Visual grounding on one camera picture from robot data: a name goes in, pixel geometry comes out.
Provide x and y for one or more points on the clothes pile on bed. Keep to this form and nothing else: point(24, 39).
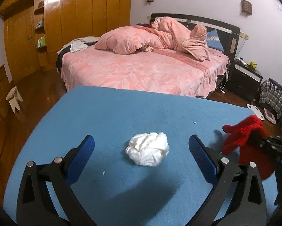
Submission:
point(79, 44)

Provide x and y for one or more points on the blue table cloth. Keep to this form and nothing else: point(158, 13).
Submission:
point(141, 171)

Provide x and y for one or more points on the red cloth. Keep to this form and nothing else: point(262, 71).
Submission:
point(246, 136)

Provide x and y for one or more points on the bed with pink sheet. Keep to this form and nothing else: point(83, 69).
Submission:
point(162, 71)

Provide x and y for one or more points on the black headboard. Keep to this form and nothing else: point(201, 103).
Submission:
point(228, 34)

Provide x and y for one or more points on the white tissue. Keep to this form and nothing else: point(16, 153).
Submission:
point(148, 149)

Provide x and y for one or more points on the wooden wardrobe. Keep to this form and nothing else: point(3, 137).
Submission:
point(34, 30)

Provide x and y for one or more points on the blue pillow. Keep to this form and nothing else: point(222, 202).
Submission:
point(213, 41)

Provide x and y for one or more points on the white wooden stool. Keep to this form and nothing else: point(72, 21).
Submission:
point(13, 97)

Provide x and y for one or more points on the yellow plush toy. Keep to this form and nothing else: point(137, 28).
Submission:
point(252, 65)

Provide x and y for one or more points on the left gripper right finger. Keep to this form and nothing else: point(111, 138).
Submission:
point(203, 158)

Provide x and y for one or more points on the white bathroom scale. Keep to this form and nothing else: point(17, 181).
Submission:
point(256, 111)

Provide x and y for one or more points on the wall power socket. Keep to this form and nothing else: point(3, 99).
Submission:
point(244, 35)

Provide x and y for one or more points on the right wall lamp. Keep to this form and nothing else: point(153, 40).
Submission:
point(246, 7)

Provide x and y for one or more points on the plaid bag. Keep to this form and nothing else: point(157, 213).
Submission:
point(271, 94)

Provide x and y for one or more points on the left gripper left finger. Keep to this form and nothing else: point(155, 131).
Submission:
point(79, 159)

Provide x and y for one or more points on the black nightstand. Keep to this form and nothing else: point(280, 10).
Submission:
point(244, 82)

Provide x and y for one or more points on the pink duvet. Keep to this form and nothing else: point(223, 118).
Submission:
point(165, 33)

